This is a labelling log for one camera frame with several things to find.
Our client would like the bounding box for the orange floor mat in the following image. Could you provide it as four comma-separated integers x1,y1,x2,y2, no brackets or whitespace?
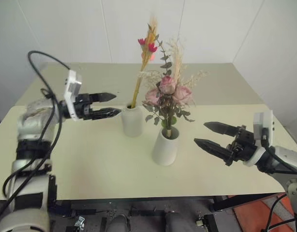
232,194,297,232

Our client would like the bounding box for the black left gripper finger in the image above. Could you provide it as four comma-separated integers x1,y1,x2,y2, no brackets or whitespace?
91,107,122,120
90,92,117,102

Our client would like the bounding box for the grey rounded shape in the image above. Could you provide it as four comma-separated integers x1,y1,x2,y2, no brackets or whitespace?
106,213,130,232

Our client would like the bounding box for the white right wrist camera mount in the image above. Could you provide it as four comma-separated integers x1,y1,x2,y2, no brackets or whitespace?
242,110,275,167

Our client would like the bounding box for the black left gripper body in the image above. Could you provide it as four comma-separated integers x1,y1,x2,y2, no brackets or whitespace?
74,93,94,121

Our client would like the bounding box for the thin black floor cable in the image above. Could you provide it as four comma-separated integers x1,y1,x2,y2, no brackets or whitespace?
265,193,297,232

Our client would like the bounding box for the white cone-shaped vase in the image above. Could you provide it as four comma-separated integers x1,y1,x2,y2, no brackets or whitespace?
151,126,180,167

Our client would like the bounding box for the silver metal clamp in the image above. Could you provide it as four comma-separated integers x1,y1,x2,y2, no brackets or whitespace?
74,216,87,228

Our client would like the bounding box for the black metal table frame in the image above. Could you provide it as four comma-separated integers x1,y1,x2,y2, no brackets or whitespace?
48,192,287,232

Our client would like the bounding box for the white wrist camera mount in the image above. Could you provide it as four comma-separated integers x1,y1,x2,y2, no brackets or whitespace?
63,69,83,122
242,110,275,167

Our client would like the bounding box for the yellow and red flower bouquet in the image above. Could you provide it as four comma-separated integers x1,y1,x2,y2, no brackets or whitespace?
131,12,162,108

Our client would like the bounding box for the pink rose bouquet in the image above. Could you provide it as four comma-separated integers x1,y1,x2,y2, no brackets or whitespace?
137,33,210,140

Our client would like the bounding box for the white rounded cylinder vase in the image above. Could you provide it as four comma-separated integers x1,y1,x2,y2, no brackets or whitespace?
120,104,144,138

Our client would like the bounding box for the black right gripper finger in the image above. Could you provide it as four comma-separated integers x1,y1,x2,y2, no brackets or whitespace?
203,121,239,136
193,138,231,163

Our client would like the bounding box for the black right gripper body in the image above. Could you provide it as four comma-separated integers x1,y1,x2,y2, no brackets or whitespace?
225,125,258,167

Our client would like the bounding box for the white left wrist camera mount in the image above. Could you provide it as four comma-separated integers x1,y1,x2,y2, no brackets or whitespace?
63,69,83,122

